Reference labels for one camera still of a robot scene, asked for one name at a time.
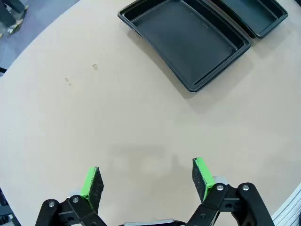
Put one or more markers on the aluminium table frame rail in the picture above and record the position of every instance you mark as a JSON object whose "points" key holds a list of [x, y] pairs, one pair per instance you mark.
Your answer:
{"points": [[290, 209]]}

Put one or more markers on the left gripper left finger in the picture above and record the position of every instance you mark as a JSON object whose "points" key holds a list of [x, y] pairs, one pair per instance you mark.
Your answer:
{"points": [[90, 188]]}

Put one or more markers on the black ESD tray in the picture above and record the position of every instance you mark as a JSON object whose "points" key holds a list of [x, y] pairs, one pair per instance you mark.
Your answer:
{"points": [[185, 42], [254, 14]]}

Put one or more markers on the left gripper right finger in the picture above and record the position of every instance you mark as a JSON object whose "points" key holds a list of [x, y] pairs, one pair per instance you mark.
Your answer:
{"points": [[203, 179]]}

